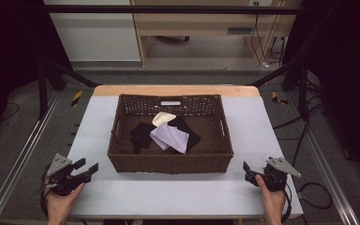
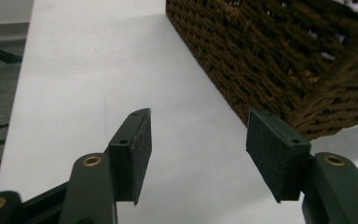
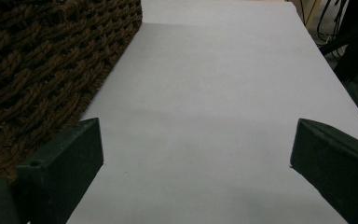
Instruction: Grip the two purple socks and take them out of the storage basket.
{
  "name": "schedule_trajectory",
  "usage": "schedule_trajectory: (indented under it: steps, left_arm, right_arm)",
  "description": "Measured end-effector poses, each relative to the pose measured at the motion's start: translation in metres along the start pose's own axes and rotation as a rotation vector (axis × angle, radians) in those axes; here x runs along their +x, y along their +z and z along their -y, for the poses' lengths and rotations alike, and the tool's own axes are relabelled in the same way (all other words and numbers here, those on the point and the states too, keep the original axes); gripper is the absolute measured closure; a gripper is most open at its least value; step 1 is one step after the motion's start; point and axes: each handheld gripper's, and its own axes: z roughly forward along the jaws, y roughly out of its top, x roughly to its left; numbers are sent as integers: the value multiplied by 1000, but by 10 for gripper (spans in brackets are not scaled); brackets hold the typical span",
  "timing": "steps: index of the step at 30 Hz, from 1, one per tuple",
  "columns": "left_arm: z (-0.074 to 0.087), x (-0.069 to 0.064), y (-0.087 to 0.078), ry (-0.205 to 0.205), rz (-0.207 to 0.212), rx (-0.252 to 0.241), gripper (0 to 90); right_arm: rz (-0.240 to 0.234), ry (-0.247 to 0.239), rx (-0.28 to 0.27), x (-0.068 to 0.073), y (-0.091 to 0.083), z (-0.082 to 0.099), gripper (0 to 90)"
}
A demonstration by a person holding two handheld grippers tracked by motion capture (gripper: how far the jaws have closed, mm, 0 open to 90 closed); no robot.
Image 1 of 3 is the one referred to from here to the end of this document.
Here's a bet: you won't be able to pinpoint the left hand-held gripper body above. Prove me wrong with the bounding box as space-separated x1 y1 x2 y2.
44 153 92 197

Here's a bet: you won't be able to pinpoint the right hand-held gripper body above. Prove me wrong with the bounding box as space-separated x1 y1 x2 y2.
257 157 303 193

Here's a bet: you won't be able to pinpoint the person's right hand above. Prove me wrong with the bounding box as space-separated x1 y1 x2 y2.
255 173 287 220

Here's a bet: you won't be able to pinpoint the person's left hand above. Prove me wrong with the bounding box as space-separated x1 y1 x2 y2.
44 182 86 220

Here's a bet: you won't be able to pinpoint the black cloth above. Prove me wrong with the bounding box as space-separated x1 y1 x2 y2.
168 115 202 154
129 122 158 155

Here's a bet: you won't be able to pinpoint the yellow black tape strip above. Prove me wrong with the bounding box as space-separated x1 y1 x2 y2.
70 90 84 108
271 91 289 106

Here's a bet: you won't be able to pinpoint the brown wicker basket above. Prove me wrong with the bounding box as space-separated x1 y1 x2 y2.
107 93 234 175

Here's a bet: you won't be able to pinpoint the white table mat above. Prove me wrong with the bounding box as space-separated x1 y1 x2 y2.
63 95 304 219

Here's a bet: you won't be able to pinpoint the lavender cloth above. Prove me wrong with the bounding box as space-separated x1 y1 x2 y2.
149 121 191 155

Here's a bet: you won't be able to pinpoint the cream cloth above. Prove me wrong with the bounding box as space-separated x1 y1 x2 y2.
151 111 178 128

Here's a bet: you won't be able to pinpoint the black curtain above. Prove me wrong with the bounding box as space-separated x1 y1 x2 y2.
0 0 73 148
282 0 360 188

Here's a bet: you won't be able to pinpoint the white cabinet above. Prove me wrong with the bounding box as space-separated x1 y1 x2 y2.
42 0 142 63

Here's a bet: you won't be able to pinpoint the wooden desk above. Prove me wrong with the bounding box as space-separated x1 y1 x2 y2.
130 0 304 68

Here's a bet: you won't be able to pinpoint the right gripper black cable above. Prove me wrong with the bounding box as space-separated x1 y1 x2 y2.
280 183 293 225

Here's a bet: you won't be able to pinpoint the aluminium rail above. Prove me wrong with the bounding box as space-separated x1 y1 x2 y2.
285 91 360 225
0 90 61 225

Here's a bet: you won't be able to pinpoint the looped black floor cable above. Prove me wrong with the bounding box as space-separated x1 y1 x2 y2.
297 182 334 210

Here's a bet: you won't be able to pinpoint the black frame stand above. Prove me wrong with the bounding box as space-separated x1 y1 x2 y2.
246 58 311 122
37 58 99 121

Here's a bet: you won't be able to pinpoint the thin black floor cable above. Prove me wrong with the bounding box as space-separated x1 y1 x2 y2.
0 101 21 122

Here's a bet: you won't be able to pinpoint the hanging desk cables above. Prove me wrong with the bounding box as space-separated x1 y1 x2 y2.
250 0 288 68

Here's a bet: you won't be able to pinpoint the black horizontal frame bar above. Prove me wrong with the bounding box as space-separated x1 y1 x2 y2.
42 4 306 16

